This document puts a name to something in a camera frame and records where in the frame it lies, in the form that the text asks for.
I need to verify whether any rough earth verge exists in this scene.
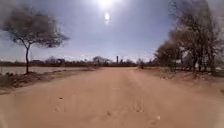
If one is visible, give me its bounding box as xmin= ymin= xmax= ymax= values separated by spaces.
xmin=0 ymin=67 xmax=99 ymax=92

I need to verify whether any pale flat ground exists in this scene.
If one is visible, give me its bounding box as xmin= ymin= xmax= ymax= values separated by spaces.
xmin=0 ymin=65 xmax=81 ymax=76

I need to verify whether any thin-trunked spreading tree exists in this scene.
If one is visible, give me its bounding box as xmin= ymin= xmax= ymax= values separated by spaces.
xmin=0 ymin=5 xmax=71 ymax=75

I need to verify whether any sandy dirt ground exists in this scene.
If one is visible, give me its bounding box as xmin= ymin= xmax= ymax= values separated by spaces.
xmin=0 ymin=67 xmax=224 ymax=128

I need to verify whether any distant line of trees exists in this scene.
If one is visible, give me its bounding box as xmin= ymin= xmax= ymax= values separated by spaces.
xmin=0 ymin=55 xmax=156 ymax=69

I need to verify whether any row of bare trees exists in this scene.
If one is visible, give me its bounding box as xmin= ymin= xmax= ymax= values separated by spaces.
xmin=153 ymin=0 xmax=224 ymax=75

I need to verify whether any dry earth verge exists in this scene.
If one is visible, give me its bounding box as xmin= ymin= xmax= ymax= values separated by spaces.
xmin=136 ymin=67 xmax=224 ymax=94

